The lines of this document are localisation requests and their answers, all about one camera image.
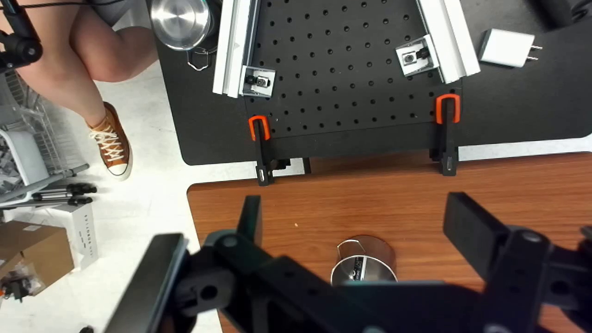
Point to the orange black clamp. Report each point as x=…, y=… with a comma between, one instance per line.
x=262, y=148
x=447, y=138

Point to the white box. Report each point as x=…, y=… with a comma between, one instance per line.
x=85, y=236

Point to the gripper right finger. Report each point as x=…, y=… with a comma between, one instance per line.
x=518, y=263

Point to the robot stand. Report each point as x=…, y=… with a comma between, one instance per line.
x=208, y=120

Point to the steel cup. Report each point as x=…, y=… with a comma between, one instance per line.
x=367, y=259

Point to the steel bowl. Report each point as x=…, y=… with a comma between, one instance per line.
x=180, y=21

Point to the white power adapter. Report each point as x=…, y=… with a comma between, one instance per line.
x=504, y=47

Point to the aluminium rail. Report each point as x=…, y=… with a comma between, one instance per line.
x=233, y=46
x=451, y=37

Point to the person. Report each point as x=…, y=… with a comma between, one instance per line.
x=69, y=69

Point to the cardboard box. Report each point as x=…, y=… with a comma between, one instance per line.
x=34, y=249

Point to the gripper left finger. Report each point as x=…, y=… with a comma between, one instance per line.
x=259, y=282

